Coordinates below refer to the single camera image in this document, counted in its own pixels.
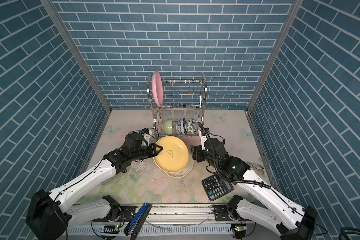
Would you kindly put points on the silver metal dish rack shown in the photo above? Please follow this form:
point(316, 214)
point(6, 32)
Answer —
point(183, 98)

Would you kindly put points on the yellow plastic plate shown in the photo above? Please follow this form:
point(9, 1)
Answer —
point(174, 155)

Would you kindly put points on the black calculator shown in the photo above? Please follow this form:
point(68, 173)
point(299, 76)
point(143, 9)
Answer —
point(216, 188)

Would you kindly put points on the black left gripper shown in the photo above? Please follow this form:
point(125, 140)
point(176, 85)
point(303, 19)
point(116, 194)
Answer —
point(153, 150)

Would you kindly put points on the aluminium corner post left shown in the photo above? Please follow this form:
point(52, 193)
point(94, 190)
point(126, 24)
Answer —
point(69, 41)

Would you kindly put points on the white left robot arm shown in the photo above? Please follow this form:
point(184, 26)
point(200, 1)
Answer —
point(52, 213)

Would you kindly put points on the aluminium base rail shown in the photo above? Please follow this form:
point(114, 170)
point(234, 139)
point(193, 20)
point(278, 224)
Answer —
point(173, 214)

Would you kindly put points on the blue black stapler tool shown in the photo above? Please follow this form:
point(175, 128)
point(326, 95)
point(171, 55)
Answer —
point(134, 226)

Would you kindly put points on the light green bowl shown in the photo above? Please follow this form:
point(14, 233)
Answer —
point(167, 127)

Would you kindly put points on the aluminium corner post right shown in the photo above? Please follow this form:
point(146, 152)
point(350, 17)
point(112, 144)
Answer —
point(292, 14)

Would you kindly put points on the aluminium corner post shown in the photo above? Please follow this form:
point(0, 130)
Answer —
point(292, 14)
point(69, 41)

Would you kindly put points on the blue white patterned bowl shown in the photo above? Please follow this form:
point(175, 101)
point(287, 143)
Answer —
point(181, 126)

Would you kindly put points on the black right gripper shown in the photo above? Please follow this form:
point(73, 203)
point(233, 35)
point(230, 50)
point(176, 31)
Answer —
point(197, 150)

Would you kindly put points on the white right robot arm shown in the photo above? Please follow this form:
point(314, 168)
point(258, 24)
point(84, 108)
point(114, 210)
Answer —
point(289, 220)

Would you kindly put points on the green leaf patterned bowl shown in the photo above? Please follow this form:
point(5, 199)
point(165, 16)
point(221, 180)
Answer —
point(191, 127)

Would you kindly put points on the pink plastic plate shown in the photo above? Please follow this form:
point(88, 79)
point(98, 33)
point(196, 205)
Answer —
point(157, 89)

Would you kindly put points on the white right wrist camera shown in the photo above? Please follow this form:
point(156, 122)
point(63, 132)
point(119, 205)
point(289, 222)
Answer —
point(203, 137)

